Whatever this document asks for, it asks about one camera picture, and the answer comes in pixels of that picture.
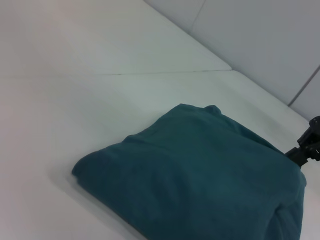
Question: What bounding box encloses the teal blue shirt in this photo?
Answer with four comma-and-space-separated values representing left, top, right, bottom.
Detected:
71, 103, 308, 240

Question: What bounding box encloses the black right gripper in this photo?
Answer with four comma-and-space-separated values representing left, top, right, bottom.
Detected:
284, 115, 320, 168

